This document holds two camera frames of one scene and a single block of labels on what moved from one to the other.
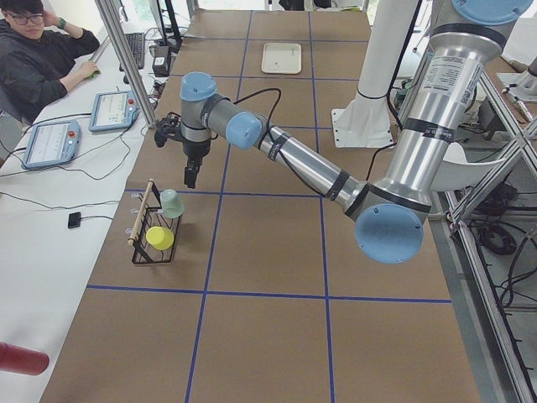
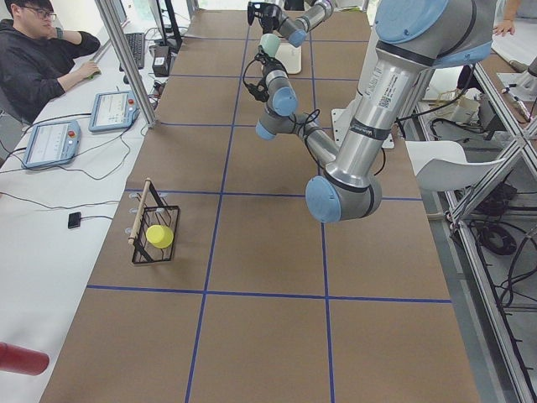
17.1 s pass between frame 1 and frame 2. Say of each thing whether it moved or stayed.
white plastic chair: stayed
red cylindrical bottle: stayed
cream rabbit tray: stayed
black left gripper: moved
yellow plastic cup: stayed
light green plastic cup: moved
